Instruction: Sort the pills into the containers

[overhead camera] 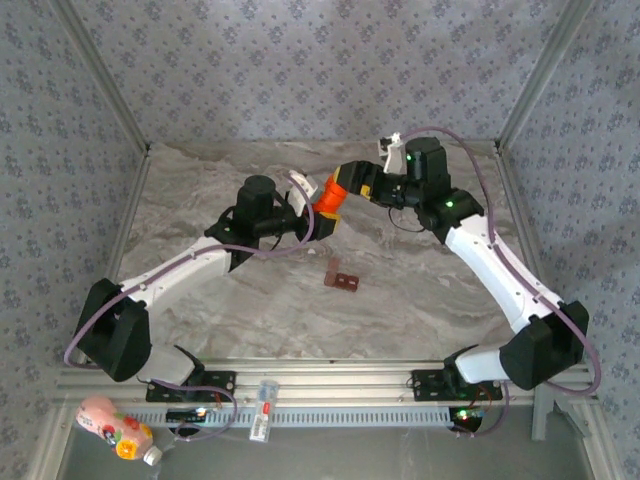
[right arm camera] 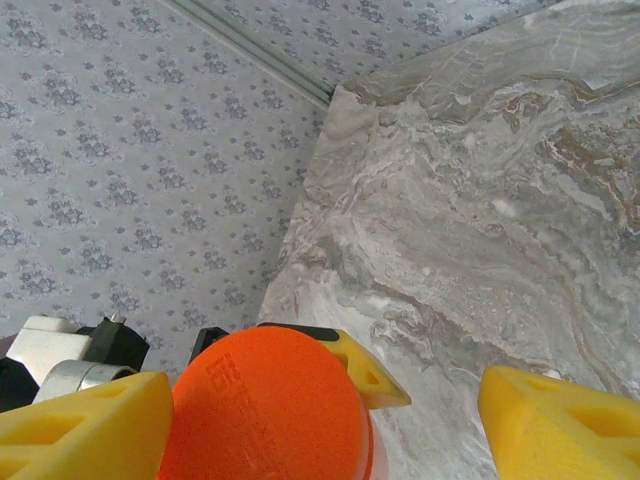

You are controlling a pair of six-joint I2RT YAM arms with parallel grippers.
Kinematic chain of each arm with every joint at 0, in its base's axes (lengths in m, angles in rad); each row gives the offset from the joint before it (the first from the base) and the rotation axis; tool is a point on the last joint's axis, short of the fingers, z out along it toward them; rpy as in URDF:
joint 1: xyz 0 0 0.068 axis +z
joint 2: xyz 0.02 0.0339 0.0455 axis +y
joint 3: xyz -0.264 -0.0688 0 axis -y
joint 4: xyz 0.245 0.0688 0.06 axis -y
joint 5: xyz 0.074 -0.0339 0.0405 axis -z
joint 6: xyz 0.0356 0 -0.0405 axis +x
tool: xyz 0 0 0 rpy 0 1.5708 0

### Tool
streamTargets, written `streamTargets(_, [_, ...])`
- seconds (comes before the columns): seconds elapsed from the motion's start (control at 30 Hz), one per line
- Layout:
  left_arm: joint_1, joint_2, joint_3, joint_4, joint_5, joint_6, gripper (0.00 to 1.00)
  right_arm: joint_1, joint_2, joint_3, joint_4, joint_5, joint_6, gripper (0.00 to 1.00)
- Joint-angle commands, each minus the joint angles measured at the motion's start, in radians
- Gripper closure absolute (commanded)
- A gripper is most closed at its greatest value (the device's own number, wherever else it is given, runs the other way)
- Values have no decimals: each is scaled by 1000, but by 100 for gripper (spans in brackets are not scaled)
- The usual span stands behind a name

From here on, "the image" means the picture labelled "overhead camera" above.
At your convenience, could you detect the orange pill bottle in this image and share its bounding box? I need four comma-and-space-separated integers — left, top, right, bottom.
313, 182, 349, 214

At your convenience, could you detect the brown pill organizer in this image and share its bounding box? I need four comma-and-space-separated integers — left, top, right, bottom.
323, 257, 361, 294

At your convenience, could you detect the clear plastic labelled packet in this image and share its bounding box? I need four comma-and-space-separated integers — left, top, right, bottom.
248, 378, 279, 444

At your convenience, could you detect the pink drink bottle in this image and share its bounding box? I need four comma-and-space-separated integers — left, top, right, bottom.
74, 394, 164, 469

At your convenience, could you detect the black right gripper cable loop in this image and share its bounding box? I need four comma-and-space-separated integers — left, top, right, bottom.
388, 208, 427, 234

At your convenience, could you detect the aluminium side rail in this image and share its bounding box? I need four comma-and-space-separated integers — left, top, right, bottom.
77, 147, 154, 369
492, 142, 571, 364

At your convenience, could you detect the aluminium corner post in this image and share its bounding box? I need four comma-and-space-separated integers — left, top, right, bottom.
47, 0, 154, 154
494, 0, 599, 151

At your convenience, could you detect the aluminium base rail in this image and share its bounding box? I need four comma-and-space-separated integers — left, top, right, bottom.
53, 357, 599, 407

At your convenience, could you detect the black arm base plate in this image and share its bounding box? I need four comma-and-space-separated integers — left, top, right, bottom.
410, 368, 504, 402
145, 369, 237, 404

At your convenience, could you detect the grey slotted cable duct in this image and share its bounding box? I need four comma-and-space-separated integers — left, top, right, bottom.
122, 402, 454, 430

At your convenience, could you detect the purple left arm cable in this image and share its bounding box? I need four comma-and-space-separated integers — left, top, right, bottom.
63, 172, 316, 444

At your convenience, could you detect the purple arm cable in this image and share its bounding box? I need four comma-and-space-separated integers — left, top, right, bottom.
402, 127, 601, 439
63, 172, 316, 444

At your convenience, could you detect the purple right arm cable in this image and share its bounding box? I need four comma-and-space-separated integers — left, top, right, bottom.
402, 127, 601, 439

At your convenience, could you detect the grey metal bracket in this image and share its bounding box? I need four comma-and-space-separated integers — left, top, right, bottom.
532, 384, 591, 442

